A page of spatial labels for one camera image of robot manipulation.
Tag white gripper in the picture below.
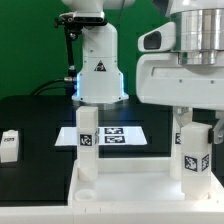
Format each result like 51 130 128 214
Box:
136 52 224 144

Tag white desk tabletop tray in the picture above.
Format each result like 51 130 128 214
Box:
68 157 224 213

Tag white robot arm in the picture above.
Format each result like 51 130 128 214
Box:
60 0 224 144

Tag white marker sheet with tags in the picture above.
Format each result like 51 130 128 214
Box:
55 126 147 146

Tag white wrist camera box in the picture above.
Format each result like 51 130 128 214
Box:
138 22 176 52

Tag black base cables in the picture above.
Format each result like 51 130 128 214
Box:
31 78 76 97

